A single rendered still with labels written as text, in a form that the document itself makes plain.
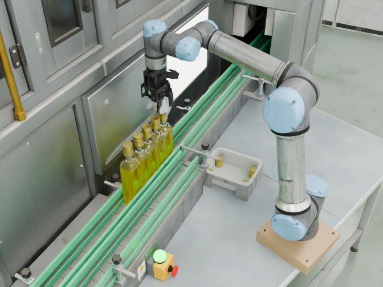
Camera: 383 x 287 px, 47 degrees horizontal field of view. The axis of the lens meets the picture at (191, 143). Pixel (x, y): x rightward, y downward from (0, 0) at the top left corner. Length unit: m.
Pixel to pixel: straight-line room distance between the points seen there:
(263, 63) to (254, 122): 0.91
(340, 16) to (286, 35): 2.92
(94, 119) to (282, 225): 0.71
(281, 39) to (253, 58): 0.93
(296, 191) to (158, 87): 0.57
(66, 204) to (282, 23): 1.36
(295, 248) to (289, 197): 0.30
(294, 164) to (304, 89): 0.23
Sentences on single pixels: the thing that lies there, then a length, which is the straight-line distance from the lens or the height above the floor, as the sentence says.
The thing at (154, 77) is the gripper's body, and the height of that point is 1.33.
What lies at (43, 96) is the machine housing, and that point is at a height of 1.40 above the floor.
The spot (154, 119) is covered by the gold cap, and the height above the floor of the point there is 1.16.
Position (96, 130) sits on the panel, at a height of 1.18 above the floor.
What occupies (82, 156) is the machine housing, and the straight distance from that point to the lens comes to 1.60.
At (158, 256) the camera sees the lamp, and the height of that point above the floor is 0.85.
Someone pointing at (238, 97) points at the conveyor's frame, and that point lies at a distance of 2.27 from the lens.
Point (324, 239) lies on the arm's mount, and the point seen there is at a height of 0.79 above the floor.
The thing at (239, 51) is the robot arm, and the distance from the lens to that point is 1.45.
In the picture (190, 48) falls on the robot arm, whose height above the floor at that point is 1.47.
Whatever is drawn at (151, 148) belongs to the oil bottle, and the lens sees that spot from 1.60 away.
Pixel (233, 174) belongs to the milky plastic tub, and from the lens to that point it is 1.95.
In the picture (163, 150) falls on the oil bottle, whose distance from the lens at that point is 1.68.
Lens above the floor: 2.10
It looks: 39 degrees down
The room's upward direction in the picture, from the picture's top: straight up
